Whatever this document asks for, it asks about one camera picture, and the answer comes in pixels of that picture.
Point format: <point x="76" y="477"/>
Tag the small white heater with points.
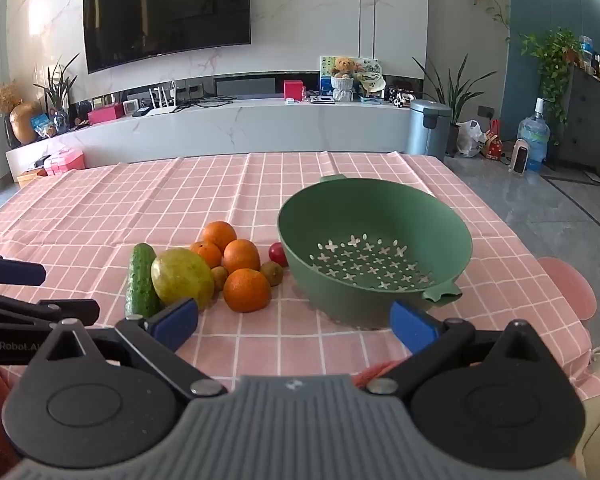
<point x="519" y="156"/>

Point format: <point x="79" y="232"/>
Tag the orange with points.
<point x="247" y="290"/>
<point x="219" y="235"/>
<point x="207" y="254"/>
<point x="241" y="256"/>

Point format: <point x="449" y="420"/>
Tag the brown vase with dried flowers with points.
<point x="22" y="120"/>

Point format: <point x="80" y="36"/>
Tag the colourful picture board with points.
<point x="326" y="72"/>

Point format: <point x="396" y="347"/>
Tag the green pothos plant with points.
<point x="555" y="55"/>

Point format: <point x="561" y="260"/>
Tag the wooden box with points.
<point x="30" y="176"/>

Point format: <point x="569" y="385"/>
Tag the black television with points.
<point x="165" y="15"/>

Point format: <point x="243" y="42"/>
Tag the red gift bag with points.
<point x="492" y="142"/>

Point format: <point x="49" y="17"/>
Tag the green colander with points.
<point x="330" y="220"/>

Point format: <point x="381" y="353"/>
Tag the pink chair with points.
<point x="570" y="285"/>

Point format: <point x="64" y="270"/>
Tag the green cucumber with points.
<point x="141" y="280"/>

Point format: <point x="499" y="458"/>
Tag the brown kiwi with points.
<point x="219" y="277"/>
<point x="271" y="273"/>

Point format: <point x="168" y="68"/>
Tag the pink storage box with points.
<point x="65" y="161"/>

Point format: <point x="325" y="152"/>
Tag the items on dark cabinet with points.
<point x="597" y="62"/>

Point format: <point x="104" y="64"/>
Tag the grey-blue trash can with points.
<point x="427" y="127"/>

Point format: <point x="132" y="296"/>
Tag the long-leaved potted plant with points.
<point x="452" y="95"/>

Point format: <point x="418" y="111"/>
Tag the pink checked tablecloth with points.
<point x="130" y="200"/>

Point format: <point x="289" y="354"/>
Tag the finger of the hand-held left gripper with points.
<point x="55" y="310"/>
<point x="17" y="272"/>

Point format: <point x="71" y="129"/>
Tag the white plastic bag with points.
<point x="470" y="137"/>

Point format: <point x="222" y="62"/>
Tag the red box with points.
<point x="293" y="90"/>

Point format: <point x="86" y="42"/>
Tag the blue water jug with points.
<point x="534" y="137"/>

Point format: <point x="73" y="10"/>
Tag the small white clock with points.
<point x="131" y="108"/>

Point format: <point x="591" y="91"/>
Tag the black and white toy figures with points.
<point x="401" y="97"/>

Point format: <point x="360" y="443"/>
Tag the dark grey cabinet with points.
<point x="590" y="120"/>

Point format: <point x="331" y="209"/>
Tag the white cap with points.
<point x="372" y="84"/>

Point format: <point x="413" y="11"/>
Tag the yellow-green citrus fruit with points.
<point x="180" y="275"/>

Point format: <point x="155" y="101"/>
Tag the blue snack bag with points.
<point x="42" y="126"/>

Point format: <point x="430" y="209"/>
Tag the white router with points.
<point x="160" y="105"/>

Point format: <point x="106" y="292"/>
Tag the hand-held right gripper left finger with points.
<point x="172" y="322"/>

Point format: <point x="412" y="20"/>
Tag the flat pink box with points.
<point x="105" y="114"/>

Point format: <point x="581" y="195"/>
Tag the spiky potted plant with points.
<point x="57" y="92"/>

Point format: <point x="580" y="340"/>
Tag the brown teddy bear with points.
<point x="343" y="66"/>

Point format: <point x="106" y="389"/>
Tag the white marble television console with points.
<point x="280" y="125"/>

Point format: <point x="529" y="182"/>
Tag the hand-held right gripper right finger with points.
<point x="412" y="327"/>

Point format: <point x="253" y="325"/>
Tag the red tomato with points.
<point x="277" y="254"/>

